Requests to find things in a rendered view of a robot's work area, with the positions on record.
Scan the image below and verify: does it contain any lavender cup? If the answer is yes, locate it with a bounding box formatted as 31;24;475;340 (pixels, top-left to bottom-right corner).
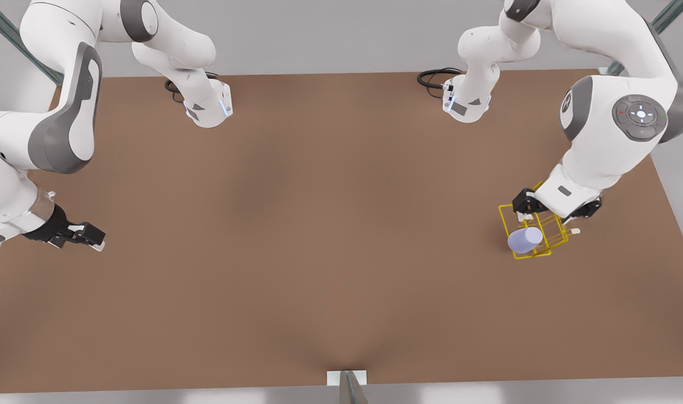
507;226;544;255

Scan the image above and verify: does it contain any yellow wire cup holder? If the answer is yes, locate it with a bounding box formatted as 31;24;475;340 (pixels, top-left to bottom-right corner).
498;181;570;260

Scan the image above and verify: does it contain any black cable loop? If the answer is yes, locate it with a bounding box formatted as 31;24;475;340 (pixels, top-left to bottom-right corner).
164;71;220;105
417;67;464;100

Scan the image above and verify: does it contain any silver frame post with foot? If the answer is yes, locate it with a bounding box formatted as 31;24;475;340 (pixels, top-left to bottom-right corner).
326;369;370;404

